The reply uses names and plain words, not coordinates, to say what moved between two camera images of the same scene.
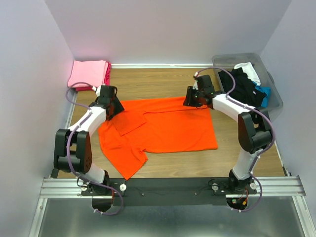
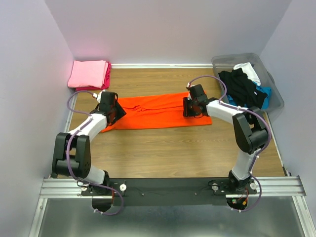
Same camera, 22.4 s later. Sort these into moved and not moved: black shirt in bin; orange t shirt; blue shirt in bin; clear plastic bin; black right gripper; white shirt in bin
Moved: orange t shirt; black right gripper
Not moved: black shirt in bin; clear plastic bin; white shirt in bin; blue shirt in bin
